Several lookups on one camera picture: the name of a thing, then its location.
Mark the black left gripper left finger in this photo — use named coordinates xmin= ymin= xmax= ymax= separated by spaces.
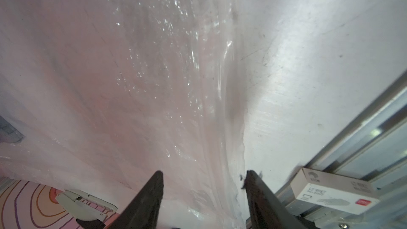
xmin=109 ymin=170 xmax=164 ymax=229

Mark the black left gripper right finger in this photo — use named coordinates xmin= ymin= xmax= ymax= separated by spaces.
xmin=242 ymin=170 xmax=316 ymax=229

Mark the clear plastic vacuum bag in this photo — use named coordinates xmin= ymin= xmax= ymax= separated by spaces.
xmin=1 ymin=0 xmax=244 ymax=229

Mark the grey plaid shirt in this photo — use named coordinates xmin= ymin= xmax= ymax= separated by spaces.
xmin=0 ymin=116 xmax=24 ymax=144

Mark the small white cardboard box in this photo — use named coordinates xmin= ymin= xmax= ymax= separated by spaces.
xmin=290 ymin=168 xmax=380 ymax=215

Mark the aluminium front rail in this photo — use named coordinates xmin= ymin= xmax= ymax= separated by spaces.
xmin=274 ymin=74 xmax=407 ymax=229

